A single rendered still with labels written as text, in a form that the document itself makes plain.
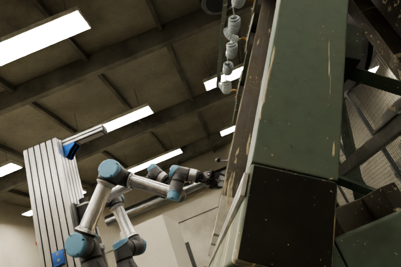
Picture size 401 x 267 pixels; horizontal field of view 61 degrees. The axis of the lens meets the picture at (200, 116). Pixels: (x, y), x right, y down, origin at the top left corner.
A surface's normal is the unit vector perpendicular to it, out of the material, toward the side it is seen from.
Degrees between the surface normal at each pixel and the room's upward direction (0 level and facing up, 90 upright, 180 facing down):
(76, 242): 96
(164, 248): 90
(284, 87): 90
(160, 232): 90
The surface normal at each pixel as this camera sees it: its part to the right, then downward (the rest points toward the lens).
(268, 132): 0.00, -0.44
